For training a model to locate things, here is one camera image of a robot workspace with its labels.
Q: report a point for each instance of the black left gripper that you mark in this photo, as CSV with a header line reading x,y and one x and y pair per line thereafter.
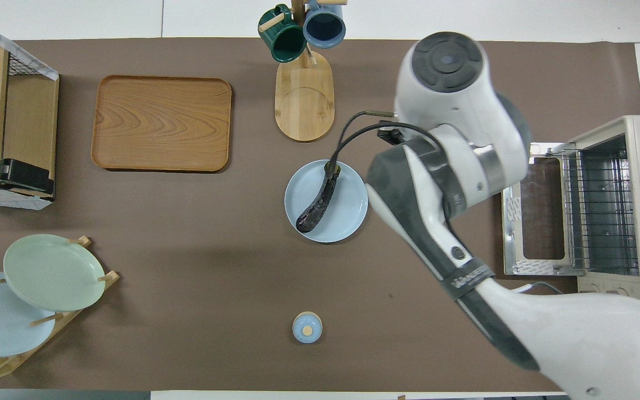
x,y
20,176

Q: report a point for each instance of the dark purple eggplant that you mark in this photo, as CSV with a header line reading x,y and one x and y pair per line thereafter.
x,y
320,205

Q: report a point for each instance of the light blue serving plate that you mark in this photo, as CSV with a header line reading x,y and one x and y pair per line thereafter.
x,y
348,211

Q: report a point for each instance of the toaster oven glass door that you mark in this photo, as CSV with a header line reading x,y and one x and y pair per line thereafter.
x,y
542,211

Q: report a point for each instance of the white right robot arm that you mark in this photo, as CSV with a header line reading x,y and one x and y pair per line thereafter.
x,y
464,111

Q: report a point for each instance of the pale green plate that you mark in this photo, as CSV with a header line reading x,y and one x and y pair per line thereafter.
x,y
53,272

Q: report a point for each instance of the wooden plate rack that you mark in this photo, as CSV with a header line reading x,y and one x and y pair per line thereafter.
x,y
110,276

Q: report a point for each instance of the wooden serving tray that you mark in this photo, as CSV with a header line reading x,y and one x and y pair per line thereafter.
x,y
161,123

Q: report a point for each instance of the brown table mat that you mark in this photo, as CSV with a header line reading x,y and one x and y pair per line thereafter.
x,y
186,250

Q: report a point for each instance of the wooden mug tree stand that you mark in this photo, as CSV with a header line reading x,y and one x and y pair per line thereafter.
x,y
304,105

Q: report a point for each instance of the dark green mug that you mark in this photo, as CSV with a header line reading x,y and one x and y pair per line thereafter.
x,y
284,36

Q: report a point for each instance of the blue mug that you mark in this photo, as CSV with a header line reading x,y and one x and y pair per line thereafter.
x,y
324,25

